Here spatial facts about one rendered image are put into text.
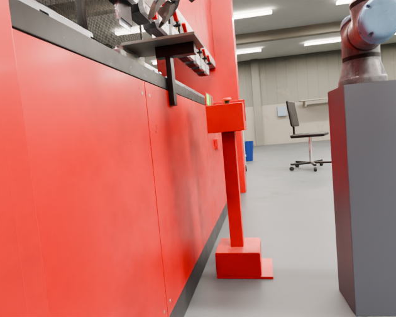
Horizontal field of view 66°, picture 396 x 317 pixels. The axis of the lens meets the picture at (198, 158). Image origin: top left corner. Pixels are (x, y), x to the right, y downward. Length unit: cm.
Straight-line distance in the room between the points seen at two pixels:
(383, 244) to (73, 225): 97
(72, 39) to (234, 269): 116
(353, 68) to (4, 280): 109
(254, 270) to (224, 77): 229
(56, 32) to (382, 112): 94
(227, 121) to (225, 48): 211
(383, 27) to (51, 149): 90
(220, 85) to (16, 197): 308
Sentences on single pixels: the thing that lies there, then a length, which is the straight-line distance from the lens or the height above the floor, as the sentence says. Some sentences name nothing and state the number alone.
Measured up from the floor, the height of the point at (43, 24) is 85.
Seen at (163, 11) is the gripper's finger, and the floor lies 110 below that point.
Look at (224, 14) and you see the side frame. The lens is 349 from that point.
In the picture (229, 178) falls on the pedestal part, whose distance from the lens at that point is 143.
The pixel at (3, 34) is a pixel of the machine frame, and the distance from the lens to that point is 36.
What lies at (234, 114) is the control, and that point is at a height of 73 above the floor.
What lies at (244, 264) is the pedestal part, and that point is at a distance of 146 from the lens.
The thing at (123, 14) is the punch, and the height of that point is 112.
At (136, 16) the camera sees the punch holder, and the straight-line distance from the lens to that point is 144.
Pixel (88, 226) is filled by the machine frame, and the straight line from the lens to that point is 62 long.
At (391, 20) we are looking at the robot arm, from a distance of 107.
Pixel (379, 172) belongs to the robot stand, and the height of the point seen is 49.
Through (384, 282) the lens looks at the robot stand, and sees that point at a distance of 126.
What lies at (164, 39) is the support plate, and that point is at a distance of 113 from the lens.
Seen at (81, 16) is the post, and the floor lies 157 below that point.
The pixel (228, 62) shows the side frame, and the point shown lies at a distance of 336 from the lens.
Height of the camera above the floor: 66
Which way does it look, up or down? 4 degrees down
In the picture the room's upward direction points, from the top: 5 degrees counter-clockwise
